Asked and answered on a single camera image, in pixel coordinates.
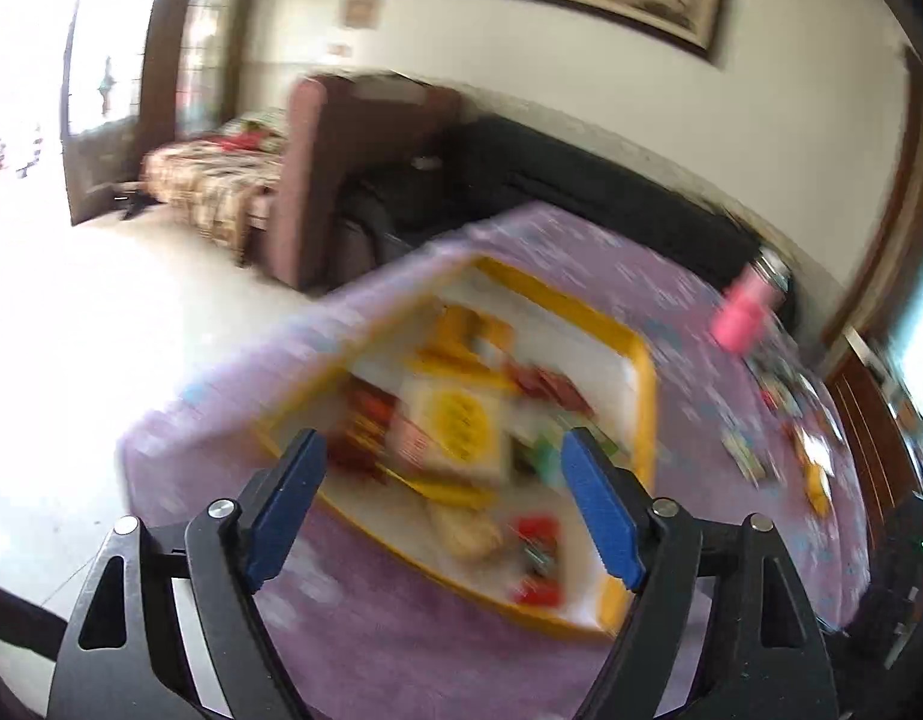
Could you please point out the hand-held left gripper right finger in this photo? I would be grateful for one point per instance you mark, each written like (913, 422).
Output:
(600, 502)

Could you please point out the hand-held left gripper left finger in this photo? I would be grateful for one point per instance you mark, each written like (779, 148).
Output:
(292, 495)

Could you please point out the green and white snack packet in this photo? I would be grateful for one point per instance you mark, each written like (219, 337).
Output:
(742, 454)

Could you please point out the white box with yellow label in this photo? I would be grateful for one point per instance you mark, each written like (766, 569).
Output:
(454, 420)

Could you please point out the yellow-rimmed white tray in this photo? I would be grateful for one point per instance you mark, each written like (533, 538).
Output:
(574, 322)

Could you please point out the pile of colourful snack packets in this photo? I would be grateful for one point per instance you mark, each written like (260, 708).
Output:
(461, 345)

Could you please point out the yellow bread packet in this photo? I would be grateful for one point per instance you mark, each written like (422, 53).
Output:
(819, 487)

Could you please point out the heap of small wrapped sweets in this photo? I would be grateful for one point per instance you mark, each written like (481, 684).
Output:
(787, 386)

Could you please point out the purple floral tablecloth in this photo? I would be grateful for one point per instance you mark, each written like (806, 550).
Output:
(618, 270)

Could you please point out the pink bottle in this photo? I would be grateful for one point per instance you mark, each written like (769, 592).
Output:
(742, 315)

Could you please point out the brown armchair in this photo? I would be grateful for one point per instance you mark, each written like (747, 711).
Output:
(304, 180)

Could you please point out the black sofa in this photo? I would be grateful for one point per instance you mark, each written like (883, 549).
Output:
(581, 180)

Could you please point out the patterned bed blanket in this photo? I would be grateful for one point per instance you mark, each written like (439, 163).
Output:
(206, 180)

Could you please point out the glass door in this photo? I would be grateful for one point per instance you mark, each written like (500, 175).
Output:
(109, 52)

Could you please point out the wall switch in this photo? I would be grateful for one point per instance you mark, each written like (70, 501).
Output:
(341, 50)

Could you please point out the small picture frame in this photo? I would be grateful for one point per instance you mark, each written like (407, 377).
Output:
(361, 10)

